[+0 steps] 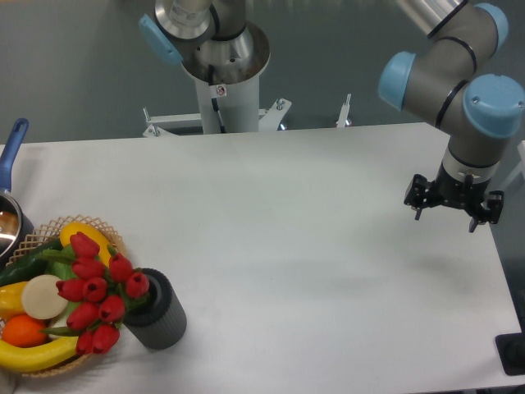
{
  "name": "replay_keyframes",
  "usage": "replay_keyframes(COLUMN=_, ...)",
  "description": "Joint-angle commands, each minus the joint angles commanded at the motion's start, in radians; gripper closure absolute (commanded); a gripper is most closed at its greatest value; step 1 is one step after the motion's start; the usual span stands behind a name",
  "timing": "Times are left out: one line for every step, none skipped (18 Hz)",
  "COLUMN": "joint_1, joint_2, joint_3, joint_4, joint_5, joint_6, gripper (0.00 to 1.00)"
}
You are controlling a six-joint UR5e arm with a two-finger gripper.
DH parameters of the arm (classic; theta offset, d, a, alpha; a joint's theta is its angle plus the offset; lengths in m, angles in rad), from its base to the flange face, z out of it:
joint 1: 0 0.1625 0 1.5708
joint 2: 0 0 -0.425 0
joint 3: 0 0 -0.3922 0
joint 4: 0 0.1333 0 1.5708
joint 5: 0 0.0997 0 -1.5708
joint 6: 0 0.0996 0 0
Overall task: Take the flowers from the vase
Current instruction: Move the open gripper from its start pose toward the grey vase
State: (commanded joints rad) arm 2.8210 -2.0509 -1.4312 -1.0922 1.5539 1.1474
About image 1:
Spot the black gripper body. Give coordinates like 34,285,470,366
434,165,489,210

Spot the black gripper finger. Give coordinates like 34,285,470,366
404,174,442,221
464,190,504,233

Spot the red tulip bouquet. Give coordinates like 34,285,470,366
57,239,149,355

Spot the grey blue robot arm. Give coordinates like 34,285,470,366
139,1,524,228

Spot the dark grey ribbed vase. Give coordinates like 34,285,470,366
123,268,187,350

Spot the black device at table edge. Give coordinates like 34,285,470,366
495,332,524,376

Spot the yellow squash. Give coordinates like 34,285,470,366
59,222,111,267

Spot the green bok choy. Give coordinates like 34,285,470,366
43,250,80,341

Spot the woven wicker basket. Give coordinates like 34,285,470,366
1,215,127,378

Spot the beige round disc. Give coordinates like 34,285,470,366
21,274,68,320

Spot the green cucumber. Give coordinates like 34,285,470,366
1,239,62,286

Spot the orange fruit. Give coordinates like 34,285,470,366
2,314,48,348

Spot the yellow bell pepper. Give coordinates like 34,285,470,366
0,281,28,321

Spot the yellow banana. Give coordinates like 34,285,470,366
1,337,78,373

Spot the white frame at right edge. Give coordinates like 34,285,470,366
499,140,525,191

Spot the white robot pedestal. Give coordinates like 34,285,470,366
141,20,354,139

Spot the black cable on pedestal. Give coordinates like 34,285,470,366
207,64,228,135

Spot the blue handled saucepan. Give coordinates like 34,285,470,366
1,118,34,269

